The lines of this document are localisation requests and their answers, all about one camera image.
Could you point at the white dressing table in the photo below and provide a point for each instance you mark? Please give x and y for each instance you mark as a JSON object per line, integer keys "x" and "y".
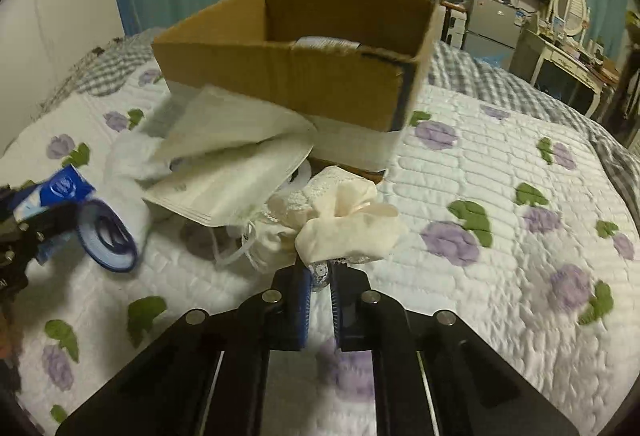
{"x": 553, "y": 71}

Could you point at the white padded headboard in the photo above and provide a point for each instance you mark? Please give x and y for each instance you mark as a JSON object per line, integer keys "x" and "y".
{"x": 41, "y": 40}

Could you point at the white face mask pack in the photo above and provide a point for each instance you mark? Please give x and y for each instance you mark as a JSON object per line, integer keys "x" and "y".
{"x": 233, "y": 152}

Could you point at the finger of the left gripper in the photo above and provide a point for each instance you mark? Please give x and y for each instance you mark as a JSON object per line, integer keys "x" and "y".
{"x": 54, "y": 221}

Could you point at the white suitcase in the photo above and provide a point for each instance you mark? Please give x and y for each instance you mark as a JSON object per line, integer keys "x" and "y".
{"x": 453, "y": 25}

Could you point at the white oval vanity mirror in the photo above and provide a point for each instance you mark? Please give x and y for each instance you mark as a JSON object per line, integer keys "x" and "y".
{"x": 573, "y": 15}

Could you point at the blue tissue packet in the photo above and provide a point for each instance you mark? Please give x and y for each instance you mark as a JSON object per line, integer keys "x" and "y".
{"x": 65, "y": 186}

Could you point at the small grey refrigerator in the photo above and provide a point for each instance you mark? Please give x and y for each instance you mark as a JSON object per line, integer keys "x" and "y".
{"x": 491, "y": 33}

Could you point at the cream lace scrunchie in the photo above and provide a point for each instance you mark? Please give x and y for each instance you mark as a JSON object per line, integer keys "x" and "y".
{"x": 336, "y": 215}

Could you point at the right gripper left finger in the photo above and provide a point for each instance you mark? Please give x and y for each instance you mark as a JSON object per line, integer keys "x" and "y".
{"x": 290, "y": 326}

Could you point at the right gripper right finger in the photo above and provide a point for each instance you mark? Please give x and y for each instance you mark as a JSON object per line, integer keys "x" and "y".
{"x": 351, "y": 296}

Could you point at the brown cardboard box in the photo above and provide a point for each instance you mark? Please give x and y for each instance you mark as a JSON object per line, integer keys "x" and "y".
{"x": 353, "y": 68}

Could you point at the white floral quilt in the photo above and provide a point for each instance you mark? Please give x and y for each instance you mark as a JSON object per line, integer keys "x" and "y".
{"x": 512, "y": 224}

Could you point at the white sock blue cuff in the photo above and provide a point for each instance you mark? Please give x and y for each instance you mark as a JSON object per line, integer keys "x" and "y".
{"x": 113, "y": 224}

